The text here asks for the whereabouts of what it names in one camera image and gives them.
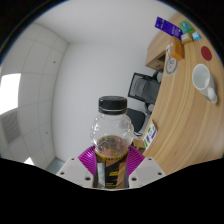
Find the wooden side desk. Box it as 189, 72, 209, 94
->
144, 13, 188, 71

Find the orange wooden box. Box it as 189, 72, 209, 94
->
169, 39, 185, 62

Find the flat round red coaster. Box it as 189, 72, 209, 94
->
200, 45, 213, 62

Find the grey mesh office chair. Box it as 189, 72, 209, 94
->
128, 72, 162, 113

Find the small blue box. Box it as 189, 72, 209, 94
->
191, 31, 203, 42

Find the small tan box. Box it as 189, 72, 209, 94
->
180, 32, 194, 45

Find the white printed leaflet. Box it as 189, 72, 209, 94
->
143, 120, 158, 149

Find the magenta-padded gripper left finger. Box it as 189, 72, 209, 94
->
55, 145, 98, 189

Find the purple flat package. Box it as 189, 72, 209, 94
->
154, 16, 184, 41

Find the clear bottle with black cap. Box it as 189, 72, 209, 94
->
90, 95, 135, 190

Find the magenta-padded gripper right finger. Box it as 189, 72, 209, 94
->
126, 145, 167, 189

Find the white ceramic mug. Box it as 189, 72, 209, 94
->
192, 63, 219, 104

